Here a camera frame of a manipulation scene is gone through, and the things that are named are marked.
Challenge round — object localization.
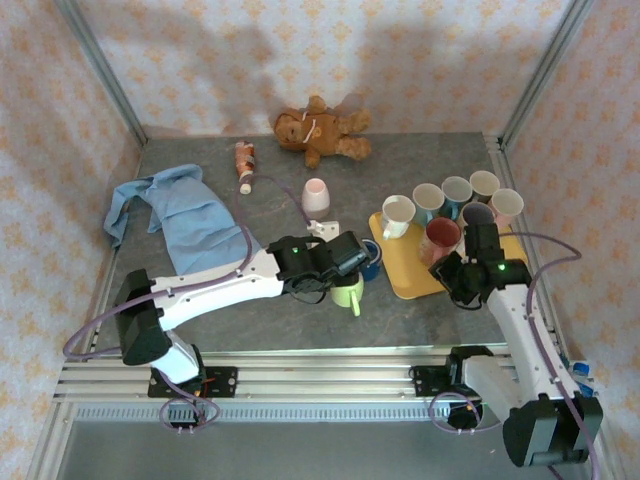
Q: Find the pink white tumbler cup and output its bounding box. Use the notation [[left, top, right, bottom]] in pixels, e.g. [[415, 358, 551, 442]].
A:
[[301, 178, 332, 221]]

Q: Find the brown teddy bear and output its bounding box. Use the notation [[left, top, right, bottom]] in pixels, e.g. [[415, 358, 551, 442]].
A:
[[273, 93, 374, 169]]

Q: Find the aluminium side rail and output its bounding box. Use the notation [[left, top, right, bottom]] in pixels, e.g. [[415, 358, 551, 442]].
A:
[[482, 132, 626, 480], [27, 139, 149, 480]]

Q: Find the clear plastic water bottle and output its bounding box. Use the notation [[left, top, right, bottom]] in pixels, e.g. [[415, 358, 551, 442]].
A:
[[567, 358, 600, 399]]

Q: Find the light blue ceramic mug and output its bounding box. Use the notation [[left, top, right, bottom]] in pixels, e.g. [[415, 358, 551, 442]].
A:
[[411, 182, 446, 227]]

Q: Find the pink floral ceramic mug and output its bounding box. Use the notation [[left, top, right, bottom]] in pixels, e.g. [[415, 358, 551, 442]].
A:
[[460, 201, 496, 229]]

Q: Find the blue cloth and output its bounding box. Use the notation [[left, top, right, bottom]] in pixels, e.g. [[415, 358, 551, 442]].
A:
[[103, 163, 264, 276]]

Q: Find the aluminium frame post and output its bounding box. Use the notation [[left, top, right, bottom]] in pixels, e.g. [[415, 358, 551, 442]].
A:
[[52, 0, 149, 146], [499, 0, 596, 146]]

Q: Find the salmon pink ceramic mug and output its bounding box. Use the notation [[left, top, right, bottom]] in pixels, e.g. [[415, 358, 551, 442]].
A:
[[420, 217, 462, 267]]

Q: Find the grey ceramic mug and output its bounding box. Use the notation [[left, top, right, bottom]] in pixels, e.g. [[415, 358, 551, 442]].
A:
[[468, 169, 503, 204]]

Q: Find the teal blue ceramic mug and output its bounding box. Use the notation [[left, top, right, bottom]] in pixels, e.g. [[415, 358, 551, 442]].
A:
[[441, 175, 474, 221]]

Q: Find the navy blue ceramic mug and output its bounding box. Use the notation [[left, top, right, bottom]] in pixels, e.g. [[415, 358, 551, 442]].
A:
[[357, 238, 385, 281]]

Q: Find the yellow plastic tray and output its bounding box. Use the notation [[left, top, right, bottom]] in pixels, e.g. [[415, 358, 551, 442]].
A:
[[368, 207, 530, 301]]

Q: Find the grey slotted cable duct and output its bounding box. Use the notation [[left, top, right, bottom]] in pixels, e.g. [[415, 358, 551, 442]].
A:
[[74, 405, 551, 422]]

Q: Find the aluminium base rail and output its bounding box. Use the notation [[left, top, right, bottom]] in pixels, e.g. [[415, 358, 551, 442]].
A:
[[53, 349, 596, 401]]

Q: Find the pale pink cream-lined mug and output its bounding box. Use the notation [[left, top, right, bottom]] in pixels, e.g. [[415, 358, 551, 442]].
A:
[[488, 188, 525, 231]]

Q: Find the cream white ceramic mug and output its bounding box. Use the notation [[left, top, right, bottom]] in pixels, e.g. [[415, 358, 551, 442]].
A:
[[380, 194, 417, 240]]

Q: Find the light green ceramic mug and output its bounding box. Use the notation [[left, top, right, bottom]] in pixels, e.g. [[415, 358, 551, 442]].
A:
[[329, 272, 366, 319]]

